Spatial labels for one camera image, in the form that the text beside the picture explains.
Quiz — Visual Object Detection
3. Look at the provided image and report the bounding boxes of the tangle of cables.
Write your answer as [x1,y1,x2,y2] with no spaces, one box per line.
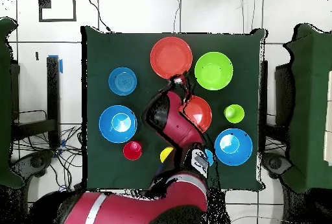
[12,125,84,192]

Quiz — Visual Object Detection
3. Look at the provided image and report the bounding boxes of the green bowl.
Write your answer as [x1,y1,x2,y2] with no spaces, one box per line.
[194,51,234,91]

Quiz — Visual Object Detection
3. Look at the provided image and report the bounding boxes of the large blue bowl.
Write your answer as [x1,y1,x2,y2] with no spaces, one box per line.
[214,128,254,167]
[99,105,138,144]

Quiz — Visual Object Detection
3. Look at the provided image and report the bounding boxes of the dark green tablecloth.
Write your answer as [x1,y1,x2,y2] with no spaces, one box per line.
[80,25,267,191]

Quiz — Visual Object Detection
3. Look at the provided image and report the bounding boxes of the orange bowl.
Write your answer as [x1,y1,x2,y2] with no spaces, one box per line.
[150,36,193,80]
[178,95,213,134]

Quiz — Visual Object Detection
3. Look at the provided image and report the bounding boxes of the red cup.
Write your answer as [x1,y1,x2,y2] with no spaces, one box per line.
[123,140,143,161]

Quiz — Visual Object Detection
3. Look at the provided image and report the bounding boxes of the lime green cup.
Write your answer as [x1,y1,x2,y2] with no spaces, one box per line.
[223,104,245,124]

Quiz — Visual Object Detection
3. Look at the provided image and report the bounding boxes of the small blue bowl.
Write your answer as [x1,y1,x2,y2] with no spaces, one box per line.
[108,67,138,97]

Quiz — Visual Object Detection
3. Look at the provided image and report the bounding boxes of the black floor cable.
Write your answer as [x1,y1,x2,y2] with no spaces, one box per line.
[86,0,113,33]

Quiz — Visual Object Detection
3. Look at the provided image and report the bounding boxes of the black metal frame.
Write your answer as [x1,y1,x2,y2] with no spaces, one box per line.
[10,56,62,148]

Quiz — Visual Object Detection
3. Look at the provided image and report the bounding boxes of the green cloth side table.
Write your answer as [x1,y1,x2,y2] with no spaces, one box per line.
[0,17,25,189]
[281,23,332,194]

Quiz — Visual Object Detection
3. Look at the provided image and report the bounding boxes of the yellow cup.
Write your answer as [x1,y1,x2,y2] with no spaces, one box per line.
[160,146,175,164]

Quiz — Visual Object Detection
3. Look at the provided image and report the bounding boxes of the light blue cup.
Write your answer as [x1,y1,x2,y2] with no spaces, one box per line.
[204,148,215,167]

